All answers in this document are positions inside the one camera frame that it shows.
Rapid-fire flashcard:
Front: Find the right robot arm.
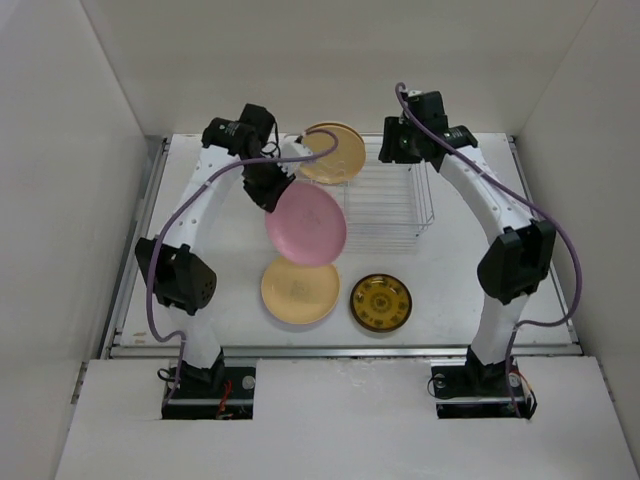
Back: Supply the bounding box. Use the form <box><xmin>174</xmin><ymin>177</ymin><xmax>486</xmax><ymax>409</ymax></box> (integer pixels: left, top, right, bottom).
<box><xmin>379</xmin><ymin>83</ymin><xmax>556</xmax><ymax>394</ymax></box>

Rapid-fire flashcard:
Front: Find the white wire dish rack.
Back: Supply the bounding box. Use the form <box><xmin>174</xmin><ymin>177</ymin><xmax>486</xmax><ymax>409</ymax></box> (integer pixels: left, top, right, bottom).
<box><xmin>322</xmin><ymin>134</ymin><xmax>435</xmax><ymax>254</ymax></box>

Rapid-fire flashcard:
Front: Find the tan rear plate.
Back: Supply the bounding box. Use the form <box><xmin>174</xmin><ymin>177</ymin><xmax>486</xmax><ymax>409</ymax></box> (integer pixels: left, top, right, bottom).
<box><xmin>308</xmin><ymin>121</ymin><xmax>362</xmax><ymax>140</ymax></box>

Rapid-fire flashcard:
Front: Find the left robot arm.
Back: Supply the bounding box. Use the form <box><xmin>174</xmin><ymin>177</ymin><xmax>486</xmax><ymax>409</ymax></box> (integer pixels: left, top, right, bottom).
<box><xmin>135</xmin><ymin>103</ymin><xmax>294</xmax><ymax>397</ymax></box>

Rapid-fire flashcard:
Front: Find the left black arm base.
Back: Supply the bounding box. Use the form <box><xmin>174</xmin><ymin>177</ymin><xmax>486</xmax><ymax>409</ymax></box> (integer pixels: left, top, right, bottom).
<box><xmin>157</xmin><ymin>357</ymin><xmax>257</xmax><ymax>421</ymax></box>

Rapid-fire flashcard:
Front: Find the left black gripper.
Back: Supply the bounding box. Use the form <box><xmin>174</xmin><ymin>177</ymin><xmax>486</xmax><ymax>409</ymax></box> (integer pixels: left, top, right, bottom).
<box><xmin>241</xmin><ymin>153</ymin><xmax>295</xmax><ymax>212</ymax></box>

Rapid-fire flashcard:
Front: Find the orange plastic plate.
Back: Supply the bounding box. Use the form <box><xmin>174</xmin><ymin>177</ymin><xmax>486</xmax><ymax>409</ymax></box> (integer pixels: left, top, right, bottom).
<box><xmin>298</xmin><ymin>127</ymin><xmax>366</xmax><ymax>185</ymax></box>

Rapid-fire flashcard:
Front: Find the beige plastic plate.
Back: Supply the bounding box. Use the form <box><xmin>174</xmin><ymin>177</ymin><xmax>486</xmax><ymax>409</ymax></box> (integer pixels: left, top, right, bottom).
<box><xmin>261</xmin><ymin>256</ymin><xmax>341</xmax><ymax>325</ymax></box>

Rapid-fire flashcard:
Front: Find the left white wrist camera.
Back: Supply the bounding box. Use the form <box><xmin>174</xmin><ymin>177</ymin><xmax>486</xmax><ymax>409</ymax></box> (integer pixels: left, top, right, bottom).
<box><xmin>277</xmin><ymin>137</ymin><xmax>317</xmax><ymax>178</ymax></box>

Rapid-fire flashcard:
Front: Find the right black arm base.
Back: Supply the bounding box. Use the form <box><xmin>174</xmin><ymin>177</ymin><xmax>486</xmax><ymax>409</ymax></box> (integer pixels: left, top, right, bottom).
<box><xmin>428</xmin><ymin>365</ymin><xmax>538</xmax><ymax>420</ymax></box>

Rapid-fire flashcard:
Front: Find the pink plastic plate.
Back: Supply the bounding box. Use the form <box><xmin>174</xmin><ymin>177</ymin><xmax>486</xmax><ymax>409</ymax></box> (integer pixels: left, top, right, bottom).
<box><xmin>265</xmin><ymin>181</ymin><xmax>347</xmax><ymax>267</ymax></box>

